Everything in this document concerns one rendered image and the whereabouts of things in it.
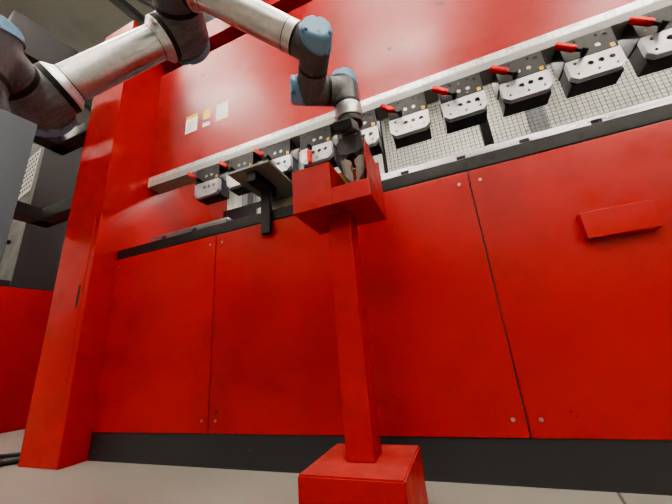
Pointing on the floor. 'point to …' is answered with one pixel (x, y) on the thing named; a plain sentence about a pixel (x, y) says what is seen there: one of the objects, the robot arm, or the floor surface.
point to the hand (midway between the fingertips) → (356, 184)
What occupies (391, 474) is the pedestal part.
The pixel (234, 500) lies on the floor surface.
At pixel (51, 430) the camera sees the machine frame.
